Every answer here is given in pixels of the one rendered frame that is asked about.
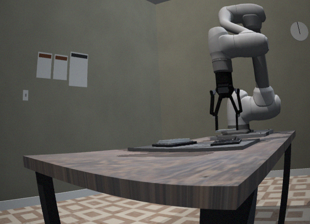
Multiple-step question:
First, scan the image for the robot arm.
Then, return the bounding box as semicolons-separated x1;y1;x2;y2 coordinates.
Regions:
208;3;281;135

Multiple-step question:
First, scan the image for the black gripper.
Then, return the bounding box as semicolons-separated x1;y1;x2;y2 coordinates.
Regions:
210;72;243;130

